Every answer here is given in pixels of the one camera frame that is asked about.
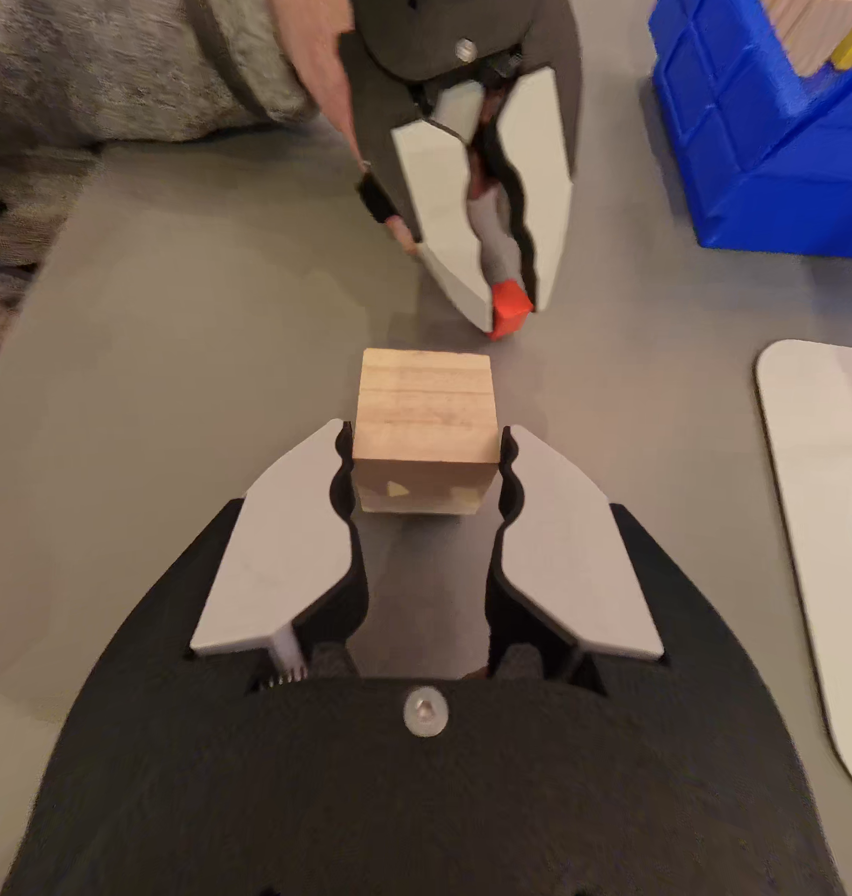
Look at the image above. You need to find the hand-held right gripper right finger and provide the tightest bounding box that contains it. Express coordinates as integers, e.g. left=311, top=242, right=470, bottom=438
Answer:
left=485, top=424, right=666, bottom=679

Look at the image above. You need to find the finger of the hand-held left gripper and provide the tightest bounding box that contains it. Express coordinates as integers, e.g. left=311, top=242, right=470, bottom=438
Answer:
left=391, top=118, right=502, bottom=334
left=496, top=66, right=576, bottom=314

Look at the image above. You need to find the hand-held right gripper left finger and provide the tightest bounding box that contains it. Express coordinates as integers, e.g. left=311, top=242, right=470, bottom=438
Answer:
left=190, top=419, right=369, bottom=679

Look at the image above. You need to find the small red wooden cube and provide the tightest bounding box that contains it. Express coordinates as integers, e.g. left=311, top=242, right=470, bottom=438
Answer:
left=489, top=279, right=535, bottom=342

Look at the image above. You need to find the large plain wooden cube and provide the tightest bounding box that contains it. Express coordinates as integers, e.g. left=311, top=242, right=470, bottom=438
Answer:
left=352, top=348, right=502, bottom=517

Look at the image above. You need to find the person's left forearm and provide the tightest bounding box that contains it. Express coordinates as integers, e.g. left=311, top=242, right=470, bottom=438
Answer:
left=0, top=0, right=318, bottom=149

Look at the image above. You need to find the person's left hand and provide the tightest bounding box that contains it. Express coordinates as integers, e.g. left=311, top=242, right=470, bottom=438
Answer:
left=268, top=0, right=421, bottom=255

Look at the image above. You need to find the blue plastic bin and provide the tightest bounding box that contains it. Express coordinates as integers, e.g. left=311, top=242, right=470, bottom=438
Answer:
left=648, top=0, right=852, bottom=259

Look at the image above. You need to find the grained wooden cube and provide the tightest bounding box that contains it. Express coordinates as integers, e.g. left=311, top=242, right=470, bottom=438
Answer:
left=765, top=0, right=852, bottom=78

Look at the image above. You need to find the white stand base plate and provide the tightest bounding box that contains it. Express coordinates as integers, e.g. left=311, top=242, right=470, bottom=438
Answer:
left=755, top=339, right=852, bottom=802

